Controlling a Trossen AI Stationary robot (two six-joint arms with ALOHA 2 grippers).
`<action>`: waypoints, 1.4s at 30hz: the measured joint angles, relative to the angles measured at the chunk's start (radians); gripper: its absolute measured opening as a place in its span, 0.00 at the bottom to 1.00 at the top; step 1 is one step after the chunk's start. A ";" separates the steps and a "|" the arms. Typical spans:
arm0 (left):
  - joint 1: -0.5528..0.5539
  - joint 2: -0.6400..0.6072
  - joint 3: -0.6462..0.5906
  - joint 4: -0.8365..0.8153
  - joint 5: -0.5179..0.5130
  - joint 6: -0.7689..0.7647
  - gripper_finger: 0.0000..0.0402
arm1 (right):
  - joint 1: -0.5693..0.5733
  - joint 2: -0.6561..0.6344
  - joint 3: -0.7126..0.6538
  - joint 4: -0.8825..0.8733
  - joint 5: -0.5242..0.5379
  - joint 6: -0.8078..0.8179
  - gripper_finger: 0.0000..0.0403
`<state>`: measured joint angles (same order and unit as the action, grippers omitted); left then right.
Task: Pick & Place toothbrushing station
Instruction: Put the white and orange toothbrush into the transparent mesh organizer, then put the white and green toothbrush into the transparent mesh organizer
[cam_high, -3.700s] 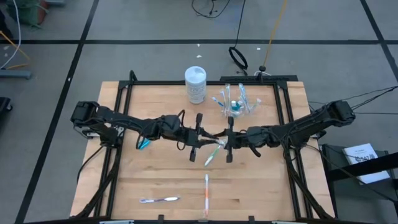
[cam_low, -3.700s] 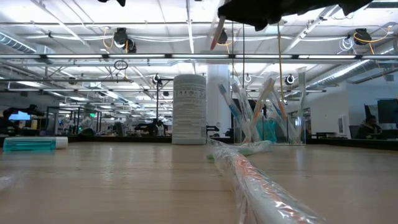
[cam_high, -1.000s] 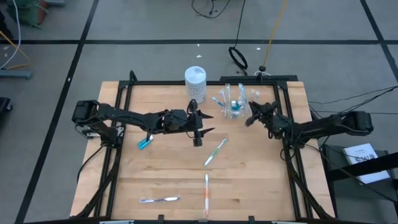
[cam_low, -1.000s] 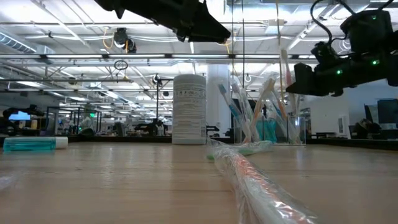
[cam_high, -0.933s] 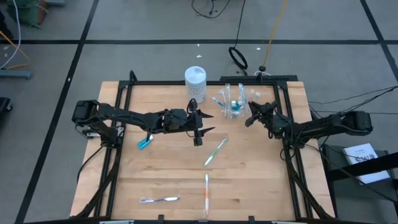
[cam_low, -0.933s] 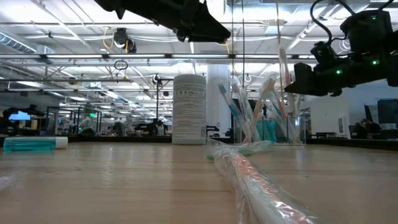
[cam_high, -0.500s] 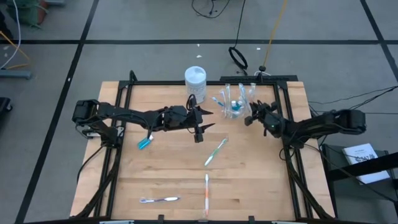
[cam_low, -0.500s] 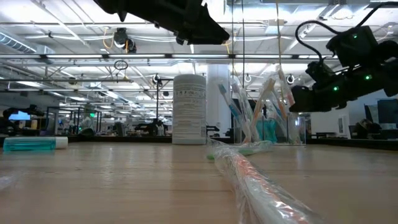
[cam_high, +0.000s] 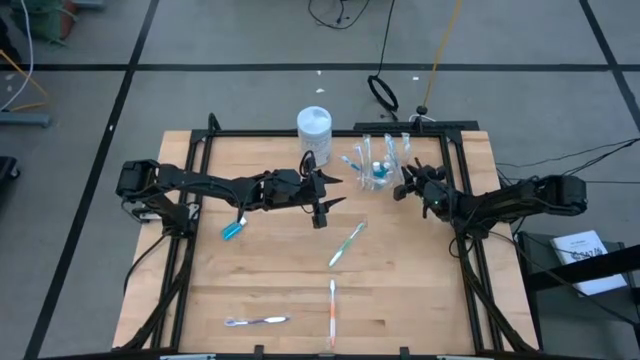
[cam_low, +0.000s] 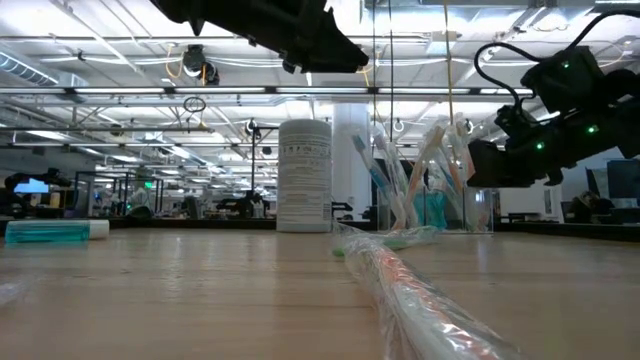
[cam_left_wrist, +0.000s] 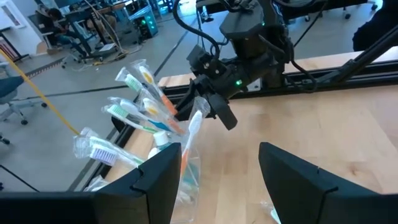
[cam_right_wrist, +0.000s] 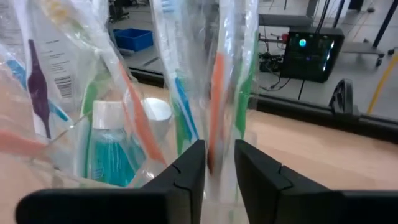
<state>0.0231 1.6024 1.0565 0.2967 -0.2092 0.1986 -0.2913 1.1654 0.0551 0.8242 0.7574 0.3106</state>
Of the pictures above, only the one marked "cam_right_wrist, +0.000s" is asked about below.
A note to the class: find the clear acrylic organizer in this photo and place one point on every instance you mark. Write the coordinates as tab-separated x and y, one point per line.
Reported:
68	168

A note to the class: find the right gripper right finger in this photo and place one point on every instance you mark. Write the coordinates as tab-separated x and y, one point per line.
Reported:
280	199

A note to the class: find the black lit computer case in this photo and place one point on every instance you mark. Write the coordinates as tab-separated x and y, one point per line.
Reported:
311	56

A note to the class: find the green toothbrush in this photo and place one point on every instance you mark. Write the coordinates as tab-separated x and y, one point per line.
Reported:
245	93
178	130
90	96

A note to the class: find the blue toothbrush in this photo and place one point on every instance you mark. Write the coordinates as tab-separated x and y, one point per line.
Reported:
183	93
15	71

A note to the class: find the blue plastic bin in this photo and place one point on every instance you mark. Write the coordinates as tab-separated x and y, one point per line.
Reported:
133	39

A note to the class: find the orange toothbrush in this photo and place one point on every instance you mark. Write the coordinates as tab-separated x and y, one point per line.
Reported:
216	93
141	121
15	141

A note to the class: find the blue mouthwash bottle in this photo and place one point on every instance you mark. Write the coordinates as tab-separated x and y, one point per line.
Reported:
158	113
112	155

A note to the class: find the grey bench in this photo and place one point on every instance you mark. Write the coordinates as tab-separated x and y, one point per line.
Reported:
284	20

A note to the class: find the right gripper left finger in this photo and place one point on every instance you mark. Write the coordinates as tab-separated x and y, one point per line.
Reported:
174	202

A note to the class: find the grey wheeled platform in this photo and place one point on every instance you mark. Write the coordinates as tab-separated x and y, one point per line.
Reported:
360	48

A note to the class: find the purple toothbrush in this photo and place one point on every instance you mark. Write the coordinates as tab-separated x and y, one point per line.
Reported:
38	90

